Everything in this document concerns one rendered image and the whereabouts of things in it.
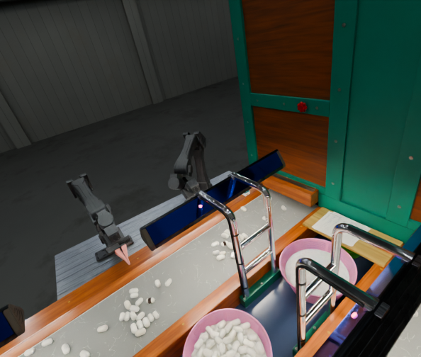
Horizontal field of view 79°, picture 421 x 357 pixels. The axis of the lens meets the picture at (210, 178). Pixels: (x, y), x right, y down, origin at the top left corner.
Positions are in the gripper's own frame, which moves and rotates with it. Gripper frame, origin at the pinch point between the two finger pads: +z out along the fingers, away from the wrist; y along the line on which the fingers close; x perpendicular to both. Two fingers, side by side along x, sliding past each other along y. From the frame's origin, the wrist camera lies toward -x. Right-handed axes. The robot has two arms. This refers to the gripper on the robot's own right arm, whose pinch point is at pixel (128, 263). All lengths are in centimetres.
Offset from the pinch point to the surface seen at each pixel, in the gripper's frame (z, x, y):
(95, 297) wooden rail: 3.4, 9.9, -16.5
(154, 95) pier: -420, 441, 283
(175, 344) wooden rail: 32.3, -13.5, -0.4
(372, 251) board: 49, -32, 72
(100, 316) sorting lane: 10.8, 5.9, -17.2
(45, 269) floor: -59, 163, -57
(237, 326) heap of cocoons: 39.5, -19.3, 18.0
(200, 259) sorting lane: 15.3, 2.0, 25.7
